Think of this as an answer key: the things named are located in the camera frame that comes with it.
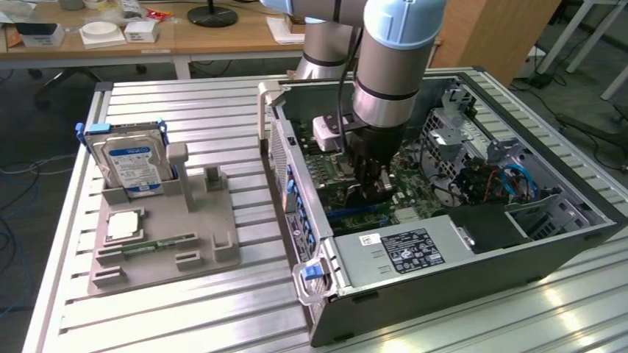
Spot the flat white paper box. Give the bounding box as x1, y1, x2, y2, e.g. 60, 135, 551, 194
266, 16, 307, 45

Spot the blue wire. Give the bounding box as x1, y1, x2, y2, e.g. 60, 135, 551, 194
503, 163, 542, 202

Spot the black GPU with silver bracket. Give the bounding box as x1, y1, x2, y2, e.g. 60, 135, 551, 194
342, 165, 395, 209

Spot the silver chipset heatsink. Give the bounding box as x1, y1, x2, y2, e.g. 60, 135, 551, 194
392, 207, 422, 223

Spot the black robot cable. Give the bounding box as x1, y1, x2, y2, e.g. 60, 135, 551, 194
332, 0, 367, 134

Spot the small white box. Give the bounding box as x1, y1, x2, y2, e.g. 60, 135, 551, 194
122, 20, 159, 43

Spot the grey power supply unit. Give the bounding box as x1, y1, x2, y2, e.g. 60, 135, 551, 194
322, 215, 480, 290

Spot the green motherboard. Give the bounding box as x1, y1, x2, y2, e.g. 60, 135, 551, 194
294, 124, 448, 236

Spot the grey parts rack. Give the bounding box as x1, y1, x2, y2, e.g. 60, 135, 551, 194
87, 142, 243, 297

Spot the red wire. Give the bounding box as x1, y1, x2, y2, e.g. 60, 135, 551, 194
483, 171, 507, 199

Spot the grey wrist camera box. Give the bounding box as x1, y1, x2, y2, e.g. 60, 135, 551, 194
312, 115, 367, 152

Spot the open black PC case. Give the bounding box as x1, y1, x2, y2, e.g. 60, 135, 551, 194
258, 70, 623, 349

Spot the white box black lid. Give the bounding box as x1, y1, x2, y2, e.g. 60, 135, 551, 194
14, 22, 67, 48

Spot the grey metal disk bay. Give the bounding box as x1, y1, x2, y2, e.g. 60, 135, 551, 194
504, 191, 594, 242

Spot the blue expansion slot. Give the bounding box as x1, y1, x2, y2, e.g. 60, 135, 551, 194
327, 205, 378, 218

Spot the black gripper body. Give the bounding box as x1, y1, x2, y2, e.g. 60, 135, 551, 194
343, 123, 407, 178

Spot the CPU socket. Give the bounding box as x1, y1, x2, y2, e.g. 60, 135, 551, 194
331, 152, 355, 179

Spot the perforated metal disk bay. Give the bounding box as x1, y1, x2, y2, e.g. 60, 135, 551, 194
419, 106, 492, 174

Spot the wooden desk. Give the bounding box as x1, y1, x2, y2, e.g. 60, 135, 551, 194
0, 0, 443, 80

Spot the wooden cabinet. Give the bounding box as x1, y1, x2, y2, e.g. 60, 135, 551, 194
431, 0, 563, 88

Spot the hard disk in blue carrier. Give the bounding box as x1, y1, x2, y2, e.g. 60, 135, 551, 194
75, 118, 172, 200

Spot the black wire bundle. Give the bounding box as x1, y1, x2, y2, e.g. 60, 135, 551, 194
426, 154, 492, 207

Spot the silver CPU chip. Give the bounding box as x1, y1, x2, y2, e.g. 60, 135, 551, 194
106, 212, 142, 240

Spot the black lamp base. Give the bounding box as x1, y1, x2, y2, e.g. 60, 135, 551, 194
186, 0, 240, 27

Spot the green RAM stick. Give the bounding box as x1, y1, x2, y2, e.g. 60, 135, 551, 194
120, 235, 195, 254

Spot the white desk frame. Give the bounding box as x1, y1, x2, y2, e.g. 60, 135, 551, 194
538, 0, 628, 100

